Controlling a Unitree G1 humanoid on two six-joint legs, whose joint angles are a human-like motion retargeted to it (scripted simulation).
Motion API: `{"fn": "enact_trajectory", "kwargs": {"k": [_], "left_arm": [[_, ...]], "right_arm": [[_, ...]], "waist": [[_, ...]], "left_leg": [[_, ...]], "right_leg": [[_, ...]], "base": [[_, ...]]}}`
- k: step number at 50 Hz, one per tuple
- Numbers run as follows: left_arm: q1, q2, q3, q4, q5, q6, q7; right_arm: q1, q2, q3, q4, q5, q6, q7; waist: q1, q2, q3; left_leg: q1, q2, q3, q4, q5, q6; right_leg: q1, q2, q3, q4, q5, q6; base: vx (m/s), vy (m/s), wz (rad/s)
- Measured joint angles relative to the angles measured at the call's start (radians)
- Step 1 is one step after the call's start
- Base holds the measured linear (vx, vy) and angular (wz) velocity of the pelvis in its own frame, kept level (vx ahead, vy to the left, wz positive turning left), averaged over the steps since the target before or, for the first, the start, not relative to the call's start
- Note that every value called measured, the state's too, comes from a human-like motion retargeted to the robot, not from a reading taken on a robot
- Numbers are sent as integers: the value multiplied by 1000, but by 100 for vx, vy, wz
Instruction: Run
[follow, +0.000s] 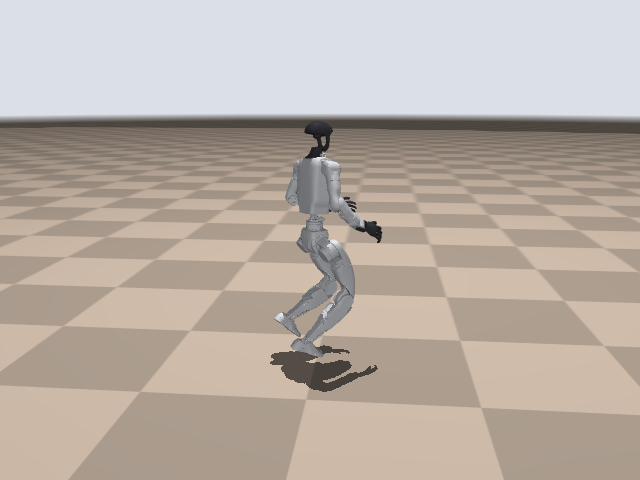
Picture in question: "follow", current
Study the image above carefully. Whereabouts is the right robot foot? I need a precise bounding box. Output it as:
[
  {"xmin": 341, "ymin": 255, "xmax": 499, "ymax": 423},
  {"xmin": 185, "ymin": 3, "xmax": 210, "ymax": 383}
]
[{"xmin": 291, "ymin": 338, "xmax": 324, "ymax": 357}]

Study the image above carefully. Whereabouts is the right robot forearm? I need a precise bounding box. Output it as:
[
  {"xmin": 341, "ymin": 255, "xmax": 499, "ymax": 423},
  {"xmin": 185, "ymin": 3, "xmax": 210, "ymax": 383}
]
[{"xmin": 338, "ymin": 198, "xmax": 365, "ymax": 231}]

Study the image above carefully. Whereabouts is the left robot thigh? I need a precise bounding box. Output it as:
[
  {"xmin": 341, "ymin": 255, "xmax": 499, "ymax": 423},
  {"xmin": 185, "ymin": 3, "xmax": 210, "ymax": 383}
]
[{"xmin": 296, "ymin": 236, "xmax": 337, "ymax": 295}]

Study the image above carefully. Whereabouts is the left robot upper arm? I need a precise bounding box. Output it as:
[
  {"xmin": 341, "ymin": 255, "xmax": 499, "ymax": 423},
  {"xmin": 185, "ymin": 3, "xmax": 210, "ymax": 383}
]
[{"xmin": 286, "ymin": 160, "xmax": 300, "ymax": 206}]

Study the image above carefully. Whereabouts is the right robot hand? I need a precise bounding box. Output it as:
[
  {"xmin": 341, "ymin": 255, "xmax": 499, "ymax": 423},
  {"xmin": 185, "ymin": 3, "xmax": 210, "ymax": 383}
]
[{"xmin": 356, "ymin": 220, "xmax": 382, "ymax": 243}]

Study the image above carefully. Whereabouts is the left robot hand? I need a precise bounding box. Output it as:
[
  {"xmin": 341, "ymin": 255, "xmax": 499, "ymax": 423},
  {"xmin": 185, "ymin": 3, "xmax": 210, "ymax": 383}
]
[{"xmin": 329, "ymin": 197, "xmax": 357, "ymax": 213}]

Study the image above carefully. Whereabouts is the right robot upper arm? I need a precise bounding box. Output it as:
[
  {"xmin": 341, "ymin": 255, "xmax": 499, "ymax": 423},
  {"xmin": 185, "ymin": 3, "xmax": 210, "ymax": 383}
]
[{"xmin": 321, "ymin": 160, "xmax": 342, "ymax": 212}]

